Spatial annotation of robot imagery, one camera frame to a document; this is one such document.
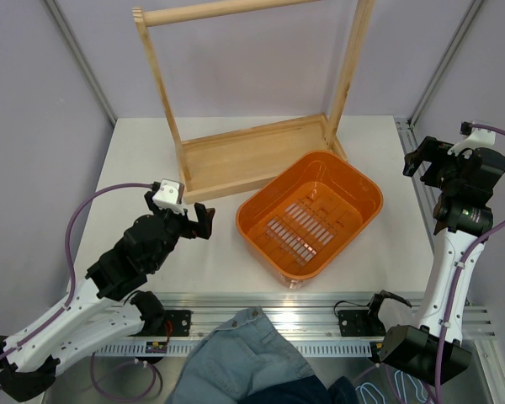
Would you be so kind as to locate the orange plastic basket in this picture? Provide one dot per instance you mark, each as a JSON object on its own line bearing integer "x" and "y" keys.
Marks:
{"x": 303, "y": 218}

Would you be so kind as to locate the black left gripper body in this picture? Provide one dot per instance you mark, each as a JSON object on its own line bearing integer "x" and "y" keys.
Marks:
{"x": 179, "y": 225}

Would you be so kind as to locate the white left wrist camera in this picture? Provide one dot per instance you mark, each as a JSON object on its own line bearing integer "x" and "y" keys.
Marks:
{"x": 166, "y": 195}

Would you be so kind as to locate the aluminium corner post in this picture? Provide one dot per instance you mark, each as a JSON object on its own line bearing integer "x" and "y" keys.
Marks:
{"x": 65, "y": 31}
{"x": 454, "y": 46}

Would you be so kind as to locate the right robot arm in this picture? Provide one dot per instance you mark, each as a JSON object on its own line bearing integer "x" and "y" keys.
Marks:
{"x": 427, "y": 344}

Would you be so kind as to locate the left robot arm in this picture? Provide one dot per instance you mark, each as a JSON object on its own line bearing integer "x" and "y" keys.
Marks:
{"x": 107, "y": 304}

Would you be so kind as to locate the left aluminium corner post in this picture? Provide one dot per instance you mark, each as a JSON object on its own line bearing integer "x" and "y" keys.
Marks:
{"x": 65, "y": 31}

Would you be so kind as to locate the light denim jacket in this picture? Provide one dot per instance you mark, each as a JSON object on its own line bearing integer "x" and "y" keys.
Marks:
{"x": 239, "y": 358}

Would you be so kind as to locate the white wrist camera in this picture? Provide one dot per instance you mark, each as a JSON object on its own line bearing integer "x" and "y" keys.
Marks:
{"x": 476, "y": 135}
{"x": 166, "y": 195}

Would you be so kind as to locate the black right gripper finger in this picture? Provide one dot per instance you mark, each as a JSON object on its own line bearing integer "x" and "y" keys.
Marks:
{"x": 427, "y": 177}
{"x": 412, "y": 162}

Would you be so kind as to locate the wooden clothes rack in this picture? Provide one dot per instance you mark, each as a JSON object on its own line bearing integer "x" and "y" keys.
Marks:
{"x": 238, "y": 161}

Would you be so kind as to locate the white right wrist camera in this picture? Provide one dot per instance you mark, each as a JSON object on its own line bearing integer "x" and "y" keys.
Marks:
{"x": 476, "y": 135}

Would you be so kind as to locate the dark blue denim garment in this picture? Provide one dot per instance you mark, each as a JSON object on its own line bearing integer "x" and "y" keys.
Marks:
{"x": 306, "y": 390}

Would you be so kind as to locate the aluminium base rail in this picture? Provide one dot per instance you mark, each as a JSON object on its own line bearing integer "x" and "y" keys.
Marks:
{"x": 318, "y": 325}

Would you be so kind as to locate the light blue skirt hanger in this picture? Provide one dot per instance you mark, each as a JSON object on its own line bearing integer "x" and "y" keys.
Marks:
{"x": 396, "y": 387}

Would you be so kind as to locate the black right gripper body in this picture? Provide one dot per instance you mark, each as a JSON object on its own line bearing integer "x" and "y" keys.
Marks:
{"x": 449, "y": 167}

